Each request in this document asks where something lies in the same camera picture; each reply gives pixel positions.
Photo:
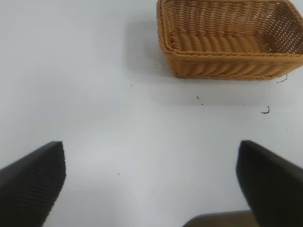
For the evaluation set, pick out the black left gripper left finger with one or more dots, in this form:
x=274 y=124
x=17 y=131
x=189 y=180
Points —
x=30 y=179

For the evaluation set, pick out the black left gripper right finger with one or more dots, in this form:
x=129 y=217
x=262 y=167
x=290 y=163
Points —
x=270 y=179

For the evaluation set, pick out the brown wicker basket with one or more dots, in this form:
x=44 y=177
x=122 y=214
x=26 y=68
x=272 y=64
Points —
x=220 y=59

